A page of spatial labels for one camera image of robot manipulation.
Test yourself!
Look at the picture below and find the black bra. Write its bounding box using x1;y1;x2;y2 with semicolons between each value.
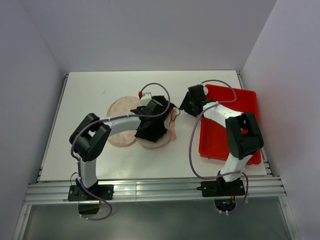
134;95;176;143

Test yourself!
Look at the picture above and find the aluminium rail frame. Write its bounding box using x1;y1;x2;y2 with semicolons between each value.
13;70;301;240

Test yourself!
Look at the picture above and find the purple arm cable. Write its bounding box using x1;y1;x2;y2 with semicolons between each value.
187;79;250;216
70;82;171;222

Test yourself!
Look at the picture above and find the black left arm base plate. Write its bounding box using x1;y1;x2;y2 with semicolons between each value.
67;184;114;217

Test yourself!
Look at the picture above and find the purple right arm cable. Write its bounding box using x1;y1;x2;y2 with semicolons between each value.
187;79;250;216

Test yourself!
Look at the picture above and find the pink mesh laundry bag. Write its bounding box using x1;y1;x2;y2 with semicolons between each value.
106;95;177;149

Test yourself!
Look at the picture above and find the red plastic tray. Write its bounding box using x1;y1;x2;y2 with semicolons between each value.
198;84;259;161

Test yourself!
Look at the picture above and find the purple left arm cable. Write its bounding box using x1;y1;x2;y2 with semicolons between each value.
70;82;171;222

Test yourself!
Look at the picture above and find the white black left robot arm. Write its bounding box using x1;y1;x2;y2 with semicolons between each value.
69;96;171;200

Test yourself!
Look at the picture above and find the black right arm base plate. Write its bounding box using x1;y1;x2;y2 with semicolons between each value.
196;177;246;197

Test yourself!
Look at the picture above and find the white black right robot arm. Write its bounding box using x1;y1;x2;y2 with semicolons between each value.
179;84;264;195

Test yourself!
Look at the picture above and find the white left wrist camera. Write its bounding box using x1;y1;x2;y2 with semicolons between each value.
138;91;152;107

